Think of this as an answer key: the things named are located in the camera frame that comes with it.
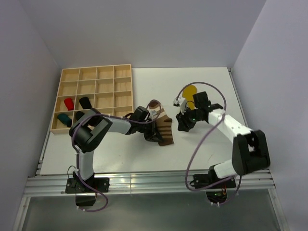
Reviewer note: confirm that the black rolled sock lower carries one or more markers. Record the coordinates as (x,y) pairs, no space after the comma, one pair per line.
(79,115)

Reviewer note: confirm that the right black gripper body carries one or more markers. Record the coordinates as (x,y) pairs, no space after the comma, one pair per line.
(189,115)

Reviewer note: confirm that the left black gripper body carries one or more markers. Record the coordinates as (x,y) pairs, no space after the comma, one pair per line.
(147,128)

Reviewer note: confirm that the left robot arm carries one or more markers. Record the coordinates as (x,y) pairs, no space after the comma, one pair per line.
(88,132)

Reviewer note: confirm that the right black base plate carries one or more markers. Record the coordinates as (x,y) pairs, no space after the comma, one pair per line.
(204,180)

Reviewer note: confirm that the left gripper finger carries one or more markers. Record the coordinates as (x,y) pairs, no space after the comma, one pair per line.
(149,137)
(158,137)

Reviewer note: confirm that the black rolled sock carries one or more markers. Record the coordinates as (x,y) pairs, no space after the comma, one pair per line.
(79,115)
(85,103)

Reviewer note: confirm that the yellow cartoon sock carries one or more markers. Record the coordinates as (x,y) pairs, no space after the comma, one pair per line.
(188,93)

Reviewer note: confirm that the red rolled sock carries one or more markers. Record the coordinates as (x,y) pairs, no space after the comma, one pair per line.
(69,104)

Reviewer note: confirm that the teal rolled sock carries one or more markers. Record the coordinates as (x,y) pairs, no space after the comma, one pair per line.
(65,119)

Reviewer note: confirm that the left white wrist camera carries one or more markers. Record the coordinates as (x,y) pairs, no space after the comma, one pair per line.
(156,113)

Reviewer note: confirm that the wooden compartment tray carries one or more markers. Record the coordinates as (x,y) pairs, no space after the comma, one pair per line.
(109,89)

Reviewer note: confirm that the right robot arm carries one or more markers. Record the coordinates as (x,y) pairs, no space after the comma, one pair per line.
(249,147)

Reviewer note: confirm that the black rolled sock upper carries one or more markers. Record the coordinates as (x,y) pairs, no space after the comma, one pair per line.
(85,103)

